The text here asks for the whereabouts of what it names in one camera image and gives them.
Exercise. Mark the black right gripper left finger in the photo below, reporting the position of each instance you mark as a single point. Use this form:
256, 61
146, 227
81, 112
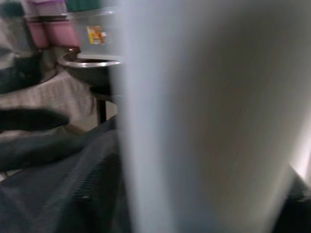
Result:
97, 194

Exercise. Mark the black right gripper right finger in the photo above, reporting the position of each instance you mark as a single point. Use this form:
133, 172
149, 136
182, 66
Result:
296, 208

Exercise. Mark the white plastic table leg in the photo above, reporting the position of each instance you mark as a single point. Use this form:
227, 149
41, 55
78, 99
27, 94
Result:
206, 109

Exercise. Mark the black table cloth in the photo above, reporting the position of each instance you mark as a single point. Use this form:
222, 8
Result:
36, 150

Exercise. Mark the beige cloth covered bench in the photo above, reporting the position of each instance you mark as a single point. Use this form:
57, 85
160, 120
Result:
48, 97

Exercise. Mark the black round basin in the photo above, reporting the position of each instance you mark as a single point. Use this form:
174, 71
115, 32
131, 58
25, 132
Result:
92, 70

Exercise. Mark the dark bag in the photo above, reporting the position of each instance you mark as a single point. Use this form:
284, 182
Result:
19, 70

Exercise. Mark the pink plastic container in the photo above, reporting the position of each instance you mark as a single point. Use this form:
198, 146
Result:
56, 34

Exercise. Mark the green container lid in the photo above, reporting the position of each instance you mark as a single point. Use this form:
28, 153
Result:
82, 4

